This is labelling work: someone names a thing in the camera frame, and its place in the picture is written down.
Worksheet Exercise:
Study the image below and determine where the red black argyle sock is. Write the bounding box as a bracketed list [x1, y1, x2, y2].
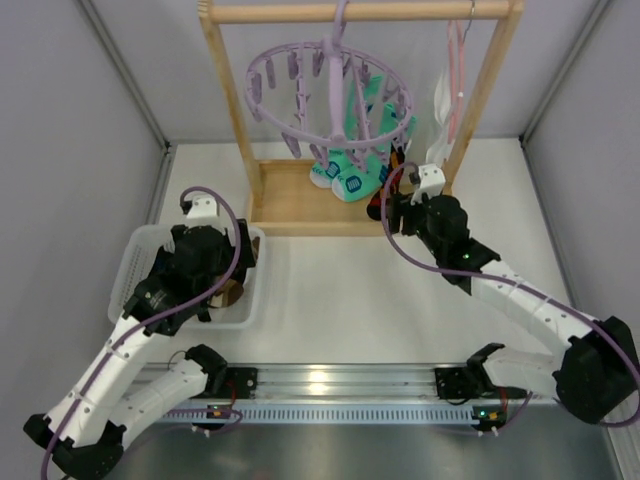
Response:
[366, 144, 411, 222]

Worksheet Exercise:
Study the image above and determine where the wooden clothes rack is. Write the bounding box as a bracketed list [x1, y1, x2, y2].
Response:
[198, 1, 525, 236]

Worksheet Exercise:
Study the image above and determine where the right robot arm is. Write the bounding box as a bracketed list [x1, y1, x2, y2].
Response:
[383, 194, 639, 425]

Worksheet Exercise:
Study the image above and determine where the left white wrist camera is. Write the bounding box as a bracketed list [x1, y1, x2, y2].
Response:
[180, 194, 223, 232]

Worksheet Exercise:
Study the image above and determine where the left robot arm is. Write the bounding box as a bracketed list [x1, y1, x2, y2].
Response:
[23, 219, 257, 479]

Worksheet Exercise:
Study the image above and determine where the white plastic basket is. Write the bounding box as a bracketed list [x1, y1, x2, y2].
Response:
[107, 224, 268, 331]

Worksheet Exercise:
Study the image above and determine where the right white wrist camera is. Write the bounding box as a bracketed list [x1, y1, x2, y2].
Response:
[409, 163, 446, 204]

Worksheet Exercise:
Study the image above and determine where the aluminium mounting rail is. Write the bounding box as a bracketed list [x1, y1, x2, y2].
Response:
[134, 362, 626, 426]

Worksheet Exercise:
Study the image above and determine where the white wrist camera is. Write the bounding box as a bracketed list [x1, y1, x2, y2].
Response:
[409, 163, 446, 204]
[180, 194, 223, 232]

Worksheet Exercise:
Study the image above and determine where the purple round clip hanger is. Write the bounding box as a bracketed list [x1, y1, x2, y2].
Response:
[244, 1, 413, 172]

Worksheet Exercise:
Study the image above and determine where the brown striped sock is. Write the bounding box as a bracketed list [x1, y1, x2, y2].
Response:
[208, 265, 256, 309]

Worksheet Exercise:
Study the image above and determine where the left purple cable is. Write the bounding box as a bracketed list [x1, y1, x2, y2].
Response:
[39, 186, 245, 480]

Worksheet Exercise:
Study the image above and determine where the white hanging cloth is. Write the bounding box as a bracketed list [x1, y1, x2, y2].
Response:
[425, 68, 456, 166]

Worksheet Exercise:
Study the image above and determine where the pink clothes hanger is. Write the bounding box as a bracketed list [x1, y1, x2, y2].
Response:
[447, 20, 472, 145]

